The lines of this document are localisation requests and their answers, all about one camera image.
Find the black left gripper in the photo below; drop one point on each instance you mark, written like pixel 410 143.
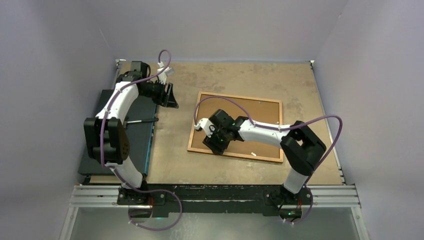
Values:
pixel 170 102

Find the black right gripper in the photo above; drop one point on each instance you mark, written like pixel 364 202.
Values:
pixel 217 148

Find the orange wooden picture frame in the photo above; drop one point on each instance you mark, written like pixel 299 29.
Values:
pixel 265 157

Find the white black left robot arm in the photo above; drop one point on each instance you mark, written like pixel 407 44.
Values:
pixel 105 134

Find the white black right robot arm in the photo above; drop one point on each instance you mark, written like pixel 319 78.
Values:
pixel 301 146

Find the dark box with blue edge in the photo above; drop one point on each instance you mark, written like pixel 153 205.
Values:
pixel 139 136

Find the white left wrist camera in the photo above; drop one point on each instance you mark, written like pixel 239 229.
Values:
pixel 163 72

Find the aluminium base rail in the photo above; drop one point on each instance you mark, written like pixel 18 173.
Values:
pixel 324 196

